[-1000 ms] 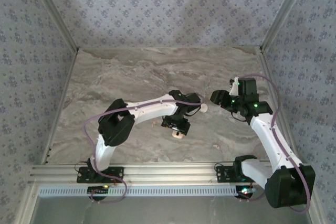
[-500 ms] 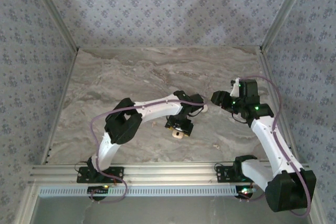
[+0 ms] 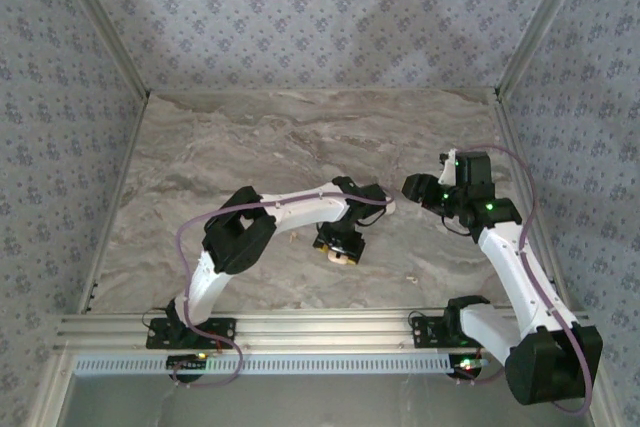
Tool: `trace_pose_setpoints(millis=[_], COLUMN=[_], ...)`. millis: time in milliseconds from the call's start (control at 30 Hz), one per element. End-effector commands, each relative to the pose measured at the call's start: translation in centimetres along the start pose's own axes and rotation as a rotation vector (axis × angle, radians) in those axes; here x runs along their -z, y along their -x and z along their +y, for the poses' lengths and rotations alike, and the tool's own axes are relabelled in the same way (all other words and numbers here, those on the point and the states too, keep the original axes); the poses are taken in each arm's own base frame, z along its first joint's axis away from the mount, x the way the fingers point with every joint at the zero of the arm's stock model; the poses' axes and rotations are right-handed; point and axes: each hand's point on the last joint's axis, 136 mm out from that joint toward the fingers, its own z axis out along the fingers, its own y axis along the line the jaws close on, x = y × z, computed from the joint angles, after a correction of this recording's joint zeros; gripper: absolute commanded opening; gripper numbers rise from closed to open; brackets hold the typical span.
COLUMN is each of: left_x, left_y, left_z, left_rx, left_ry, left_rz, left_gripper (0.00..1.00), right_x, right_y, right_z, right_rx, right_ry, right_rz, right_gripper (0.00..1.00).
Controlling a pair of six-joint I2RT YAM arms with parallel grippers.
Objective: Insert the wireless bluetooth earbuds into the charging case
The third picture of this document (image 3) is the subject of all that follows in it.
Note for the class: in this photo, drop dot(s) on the peach earbud charging case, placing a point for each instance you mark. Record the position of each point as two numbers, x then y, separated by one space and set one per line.
340 258

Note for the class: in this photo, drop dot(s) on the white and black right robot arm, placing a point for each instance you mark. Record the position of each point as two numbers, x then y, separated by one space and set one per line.
510 267

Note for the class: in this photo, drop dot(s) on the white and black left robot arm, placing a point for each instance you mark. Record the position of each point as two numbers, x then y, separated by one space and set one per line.
305 204

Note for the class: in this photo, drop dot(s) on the grey metal panel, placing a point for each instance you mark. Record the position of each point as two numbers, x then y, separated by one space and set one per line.
320 402

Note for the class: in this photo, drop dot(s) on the black controller board green light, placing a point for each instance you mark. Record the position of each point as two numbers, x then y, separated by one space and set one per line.
467 369
187 364

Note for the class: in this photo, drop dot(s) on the aluminium table edge rail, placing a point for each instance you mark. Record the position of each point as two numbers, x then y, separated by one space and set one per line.
131 147
522 172

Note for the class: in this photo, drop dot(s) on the long aluminium mounting rail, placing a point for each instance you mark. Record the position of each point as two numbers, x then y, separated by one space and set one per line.
320 329

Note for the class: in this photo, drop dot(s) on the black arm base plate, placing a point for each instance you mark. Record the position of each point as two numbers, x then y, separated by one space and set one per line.
425 332
220 332

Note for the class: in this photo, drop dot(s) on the aluminium frame post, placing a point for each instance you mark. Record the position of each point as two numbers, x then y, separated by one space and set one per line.
104 22
541 22

